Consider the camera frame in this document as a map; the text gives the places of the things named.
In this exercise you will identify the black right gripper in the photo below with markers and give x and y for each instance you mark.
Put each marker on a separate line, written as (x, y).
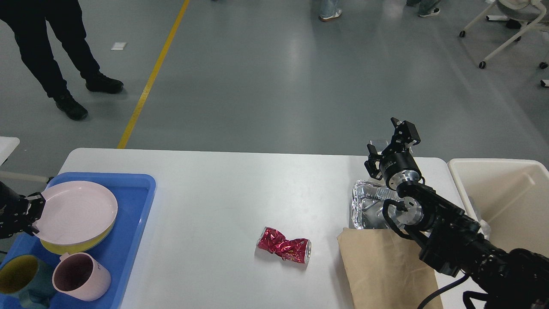
(399, 165)

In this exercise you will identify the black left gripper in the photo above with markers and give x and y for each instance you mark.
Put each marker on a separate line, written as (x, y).
(16, 212)

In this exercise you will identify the pink plastic plate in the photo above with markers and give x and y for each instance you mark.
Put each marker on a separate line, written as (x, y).
(75, 212)

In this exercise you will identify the pink plastic cup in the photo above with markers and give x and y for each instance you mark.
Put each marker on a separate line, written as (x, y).
(81, 276)

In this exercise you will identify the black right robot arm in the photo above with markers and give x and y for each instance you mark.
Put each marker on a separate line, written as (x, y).
(449, 240)

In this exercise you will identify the yellow plastic plate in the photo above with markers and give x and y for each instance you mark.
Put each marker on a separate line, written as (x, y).
(73, 247)

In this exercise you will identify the aluminium foil tray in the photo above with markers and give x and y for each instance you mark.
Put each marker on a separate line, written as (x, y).
(367, 204)

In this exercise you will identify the teal mug yellow inside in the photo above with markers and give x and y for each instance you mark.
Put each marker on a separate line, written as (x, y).
(28, 279)

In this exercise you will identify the white side table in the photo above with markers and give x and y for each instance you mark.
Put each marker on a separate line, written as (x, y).
(7, 146)

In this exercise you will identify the blue plastic tray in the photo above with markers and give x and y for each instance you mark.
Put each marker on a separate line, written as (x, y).
(117, 252)

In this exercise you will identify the brown paper bag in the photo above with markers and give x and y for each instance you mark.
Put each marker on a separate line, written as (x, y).
(384, 270)

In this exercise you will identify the beige plastic bin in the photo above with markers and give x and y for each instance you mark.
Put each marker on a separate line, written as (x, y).
(511, 196)

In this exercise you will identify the crushed red can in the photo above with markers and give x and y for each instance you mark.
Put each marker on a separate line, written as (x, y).
(295, 250)

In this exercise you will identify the person in blue jeans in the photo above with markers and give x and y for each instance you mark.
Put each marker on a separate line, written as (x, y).
(329, 10)

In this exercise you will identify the white office chair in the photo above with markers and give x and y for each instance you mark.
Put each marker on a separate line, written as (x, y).
(520, 15)

